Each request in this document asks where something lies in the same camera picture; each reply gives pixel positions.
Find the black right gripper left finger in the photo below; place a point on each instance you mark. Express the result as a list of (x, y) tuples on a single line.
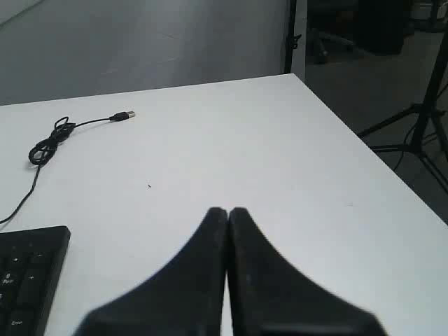
[(185, 297)]

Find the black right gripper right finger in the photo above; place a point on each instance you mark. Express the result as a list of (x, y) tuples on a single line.
[(269, 296)]

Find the black acer keyboard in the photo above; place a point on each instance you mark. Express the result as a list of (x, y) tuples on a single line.
[(31, 264)]

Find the black tripod stand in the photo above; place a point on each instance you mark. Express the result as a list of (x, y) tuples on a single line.
[(428, 126)]

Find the black backdrop stand pole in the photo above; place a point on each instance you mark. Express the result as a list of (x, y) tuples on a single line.
[(291, 42)]

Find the grey fabric backdrop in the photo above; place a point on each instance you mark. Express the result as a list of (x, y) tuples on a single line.
[(63, 49)]

